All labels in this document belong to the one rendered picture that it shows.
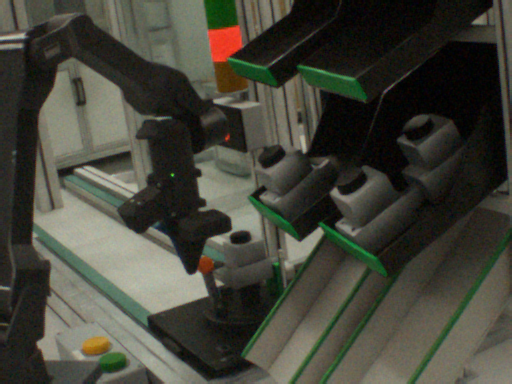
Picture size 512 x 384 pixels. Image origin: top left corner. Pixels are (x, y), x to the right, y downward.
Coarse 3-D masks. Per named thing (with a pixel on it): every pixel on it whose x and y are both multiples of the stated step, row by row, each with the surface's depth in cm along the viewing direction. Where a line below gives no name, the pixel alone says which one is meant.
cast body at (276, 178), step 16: (272, 160) 96; (288, 160) 96; (304, 160) 97; (272, 176) 96; (288, 176) 97; (304, 176) 97; (320, 176) 98; (272, 192) 99; (288, 192) 97; (304, 192) 98; (320, 192) 98; (272, 208) 99; (288, 208) 97; (304, 208) 98
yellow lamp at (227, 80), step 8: (216, 64) 143; (224, 64) 142; (216, 72) 143; (224, 72) 142; (232, 72) 142; (216, 80) 144; (224, 80) 143; (232, 80) 143; (240, 80) 143; (224, 88) 143; (232, 88) 143; (240, 88) 143
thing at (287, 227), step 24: (456, 48) 95; (408, 72) 94; (432, 72) 94; (336, 96) 105; (384, 96) 93; (408, 96) 94; (336, 120) 106; (360, 120) 107; (384, 120) 94; (312, 144) 106; (336, 144) 107; (360, 144) 104; (384, 144) 94; (336, 168) 103; (384, 168) 95; (264, 216) 103; (312, 216) 93
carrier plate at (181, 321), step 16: (192, 304) 139; (160, 320) 134; (176, 320) 134; (192, 320) 133; (160, 336) 133; (176, 336) 128; (192, 336) 127; (208, 336) 127; (224, 336) 126; (240, 336) 125; (192, 352) 123; (208, 352) 122; (240, 352) 120; (208, 368) 119; (224, 368) 117; (240, 368) 118
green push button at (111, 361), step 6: (108, 354) 125; (114, 354) 125; (120, 354) 124; (102, 360) 123; (108, 360) 123; (114, 360) 123; (120, 360) 123; (126, 360) 124; (102, 366) 122; (108, 366) 122; (114, 366) 122; (120, 366) 122
